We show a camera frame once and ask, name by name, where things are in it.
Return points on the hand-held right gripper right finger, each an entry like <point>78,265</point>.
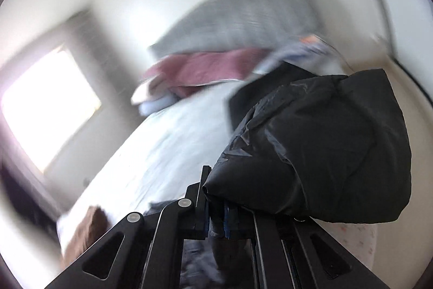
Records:
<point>230,221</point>

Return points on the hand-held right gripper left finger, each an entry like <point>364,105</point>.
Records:
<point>199,218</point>

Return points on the black quilted puffer jacket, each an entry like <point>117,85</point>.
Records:
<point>321,146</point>

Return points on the dark hanging clothes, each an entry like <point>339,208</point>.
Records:
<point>23,194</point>

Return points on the bed with white sheet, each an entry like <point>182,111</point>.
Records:
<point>169,153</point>

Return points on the brown pillow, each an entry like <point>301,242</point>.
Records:
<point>88,231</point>

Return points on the light blue pillow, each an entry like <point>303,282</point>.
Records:
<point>155,104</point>

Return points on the black folded garment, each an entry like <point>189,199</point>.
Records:
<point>250,96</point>

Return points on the cherry print bed sheet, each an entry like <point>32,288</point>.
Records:
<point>355,245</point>

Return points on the pink blanket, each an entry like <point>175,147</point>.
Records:
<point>209,69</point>

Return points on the light printed cloth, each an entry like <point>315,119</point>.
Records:
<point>304,50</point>

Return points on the window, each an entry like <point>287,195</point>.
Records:
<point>47,106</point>

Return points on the grey padded headboard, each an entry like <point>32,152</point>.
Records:
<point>243,14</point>

